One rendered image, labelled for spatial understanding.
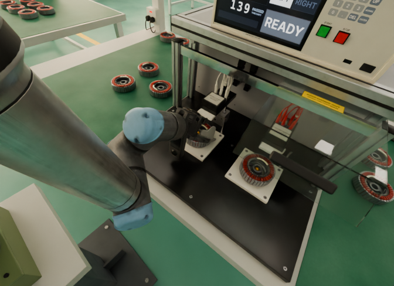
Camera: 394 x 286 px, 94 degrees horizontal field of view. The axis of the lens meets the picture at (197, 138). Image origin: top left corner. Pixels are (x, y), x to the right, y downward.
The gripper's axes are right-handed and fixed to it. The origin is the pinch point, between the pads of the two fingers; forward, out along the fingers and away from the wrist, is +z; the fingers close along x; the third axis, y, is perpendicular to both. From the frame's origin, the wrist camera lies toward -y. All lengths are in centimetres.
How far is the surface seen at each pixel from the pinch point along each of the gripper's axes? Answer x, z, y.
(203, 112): 1.1, -3.2, 7.6
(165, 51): 62, 40, 26
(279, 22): -10.7, -14.2, 36.4
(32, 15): 162, 13, 7
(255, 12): -4.2, -14.6, 36.9
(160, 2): 85, 45, 54
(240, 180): -21.6, -4.0, -5.9
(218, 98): -1.3, -1.4, 14.2
